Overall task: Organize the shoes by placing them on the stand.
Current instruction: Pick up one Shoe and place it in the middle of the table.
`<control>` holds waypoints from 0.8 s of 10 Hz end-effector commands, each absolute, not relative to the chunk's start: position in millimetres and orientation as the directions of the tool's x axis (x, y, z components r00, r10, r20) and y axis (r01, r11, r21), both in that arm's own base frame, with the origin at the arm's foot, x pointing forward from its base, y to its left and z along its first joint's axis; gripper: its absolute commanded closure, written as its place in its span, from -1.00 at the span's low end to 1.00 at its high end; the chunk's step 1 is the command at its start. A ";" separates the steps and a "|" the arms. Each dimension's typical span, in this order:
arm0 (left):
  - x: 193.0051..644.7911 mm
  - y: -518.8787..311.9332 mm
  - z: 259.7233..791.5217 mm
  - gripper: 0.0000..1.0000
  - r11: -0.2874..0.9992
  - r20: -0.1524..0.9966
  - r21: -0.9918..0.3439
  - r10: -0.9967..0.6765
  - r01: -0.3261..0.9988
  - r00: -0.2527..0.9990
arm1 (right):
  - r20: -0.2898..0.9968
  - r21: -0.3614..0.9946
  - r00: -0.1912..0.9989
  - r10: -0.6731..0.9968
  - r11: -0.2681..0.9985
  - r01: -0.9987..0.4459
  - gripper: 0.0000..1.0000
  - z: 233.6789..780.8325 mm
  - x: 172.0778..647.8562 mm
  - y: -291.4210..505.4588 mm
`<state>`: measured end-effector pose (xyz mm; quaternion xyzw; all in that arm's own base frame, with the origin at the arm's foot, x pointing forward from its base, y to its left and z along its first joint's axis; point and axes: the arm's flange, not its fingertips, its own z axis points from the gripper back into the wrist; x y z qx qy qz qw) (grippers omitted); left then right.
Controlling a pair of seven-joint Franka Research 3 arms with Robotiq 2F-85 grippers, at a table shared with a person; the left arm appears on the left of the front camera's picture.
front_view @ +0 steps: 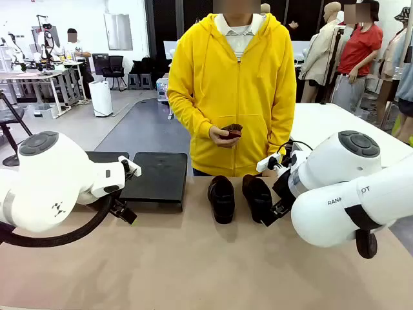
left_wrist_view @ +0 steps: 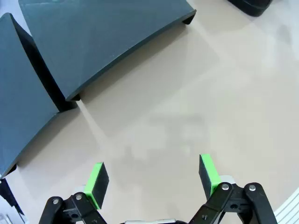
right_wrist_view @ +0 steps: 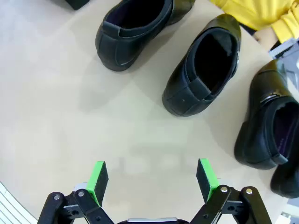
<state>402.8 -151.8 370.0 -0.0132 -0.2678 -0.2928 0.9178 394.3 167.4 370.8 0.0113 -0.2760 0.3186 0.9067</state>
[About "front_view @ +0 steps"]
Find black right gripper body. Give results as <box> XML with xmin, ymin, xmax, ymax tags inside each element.
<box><xmin>272</xmin><ymin>168</ymin><xmax>297</xmax><ymax>208</ymax></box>

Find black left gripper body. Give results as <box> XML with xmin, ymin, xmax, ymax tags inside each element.
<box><xmin>108</xmin><ymin>194</ymin><xmax>129</xmax><ymax>216</ymax></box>

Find dark chunky loafer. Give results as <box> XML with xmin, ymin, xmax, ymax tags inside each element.
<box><xmin>207</xmin><ymin>175</ymin><xmax>236</xmax><ymax>225</ymax></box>
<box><xmin>241</xmin><ymin>174</ymin><xmax>274</xmax><ymax>224</ymax></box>

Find dark red handheld object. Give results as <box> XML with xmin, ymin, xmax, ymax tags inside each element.
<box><xmin>220</xmin><ymin>124</ymin><xmax>243</xmax><ymax>142</ymax></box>

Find person's right forearm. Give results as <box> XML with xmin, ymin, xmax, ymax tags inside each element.
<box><xmin>167</xmin><ymin>93</ymin><xmax>216</xmax><ymax>140</ymax></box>

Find person's left forearm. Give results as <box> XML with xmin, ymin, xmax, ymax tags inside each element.
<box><xmin>267</xmin><ymin>96</ymin><xmax>297</xmax><ymax>154</ymax></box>

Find black shoe stand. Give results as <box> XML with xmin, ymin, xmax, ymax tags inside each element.
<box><xmin>119</xmin><ymin>151</ymin><xmax>188</xmax><ymax>213</ymax></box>
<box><xmin>84</xmin><ymin>150</ymin><xmax>130</xmax><ymax>169</ymax></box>

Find person's right hand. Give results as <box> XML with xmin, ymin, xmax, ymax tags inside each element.
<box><xmin>208</xmin><ymin>125</ymin><xmax>240</xmax><ymax>150</ymax></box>

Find white table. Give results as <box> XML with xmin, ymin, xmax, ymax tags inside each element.
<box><xmin>292</xmin><ymin>102</ymin><xmax>403</xmax><ymax>169</ymax></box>

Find person in yellow hoodie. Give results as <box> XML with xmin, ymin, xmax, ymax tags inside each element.
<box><xmin>166</xmin><ymin>12</ymin><xmax>297</xmax><ymax>178</ymax></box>

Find white air purifier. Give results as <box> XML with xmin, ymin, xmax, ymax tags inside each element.
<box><xmin>88</xmin><ymin>80</ymin><xmax>114</xmax><ymax>118</ymax></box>

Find clear storage bin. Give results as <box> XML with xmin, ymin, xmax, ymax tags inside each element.
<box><xmin>27</xmin><ymin>103</ymin><xmax>54</xmax><ymax>119</ymax></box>

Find computer case with lights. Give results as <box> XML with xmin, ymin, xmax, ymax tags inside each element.
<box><xmin>156</xmin><ymin>77</ymin><xmax>170</xmax><ymax>103</ymax></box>

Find black bar stool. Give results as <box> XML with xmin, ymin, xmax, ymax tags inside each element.
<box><xmin>0</xmin><ymin>107</ymin><xmax>33</xmax><ymax>167</ymax></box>

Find mannequin in beige coat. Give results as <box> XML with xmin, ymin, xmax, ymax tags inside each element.
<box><xmin>298</xmin><ymin>1</ymin><xmax>345</xmax><ymax>104</ymax></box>

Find black office chair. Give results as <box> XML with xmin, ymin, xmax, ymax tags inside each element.
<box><xmin>102</xmin><ymin>55</ymin><xmax>128</xmax><ymax>92</ymax></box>

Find black bags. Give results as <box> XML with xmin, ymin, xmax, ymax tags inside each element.
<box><xmin>130</xmin><ymin>56</ymin><xmax>152</xmax><ymax>76</ymax></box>

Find black tripod beside mannequins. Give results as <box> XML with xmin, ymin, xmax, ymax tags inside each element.
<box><xmin>321</xmin><ymin>30</ymin><xmax>343</xmax><ymax>105</ymax></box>

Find grey-legged workbench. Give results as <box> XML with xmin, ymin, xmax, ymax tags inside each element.
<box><xmin>0</xmin><ymin>61</ymin><xmax>87</xmax><ymax>119</ymax></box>

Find mannequin in red t-shirt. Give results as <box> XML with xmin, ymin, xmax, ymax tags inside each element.
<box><xmin>335</xmin><ymin>0</ymin><xmax>385</xmax><ymax>114</ymax></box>

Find man in white t-shirt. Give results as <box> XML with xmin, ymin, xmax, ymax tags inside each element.
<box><xmin>63</xmin><ymin>28</ymin><xmax>95</xmax><ymax>99</ymax></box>

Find mannequin in light blue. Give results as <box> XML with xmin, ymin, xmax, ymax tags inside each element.
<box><xmin>395</xmin><ymin>38</ymin><xmax>413</xmax><ymax>143</ymax></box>

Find mannequin with bucket hat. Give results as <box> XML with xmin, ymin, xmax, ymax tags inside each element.
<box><xmin>376</xmin><ymin>6</ymin><xmax>413</xmax><ymax>130</ymax></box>

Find robot on workbench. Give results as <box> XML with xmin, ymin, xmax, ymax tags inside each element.
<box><xmin>35</xmin><ymin>14</ymin><xmax>65</xmax><ymax>70</ymax></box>

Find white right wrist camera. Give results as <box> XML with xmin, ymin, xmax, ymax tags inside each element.
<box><xmin>256</xmin><ymin>154</ymin><xmax>282</xmax><ymax>172</ymax></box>

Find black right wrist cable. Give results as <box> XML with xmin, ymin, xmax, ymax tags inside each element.
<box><xmin>276</xmin><ymin>140</ymin><xmax>314</xmax><ymax>162</ymax></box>

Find grey wall panel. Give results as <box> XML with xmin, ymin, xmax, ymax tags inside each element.
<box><xmin>103</xmin><ymin>13</ymin><xmax>134</xmax><ymax>51</ymax></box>

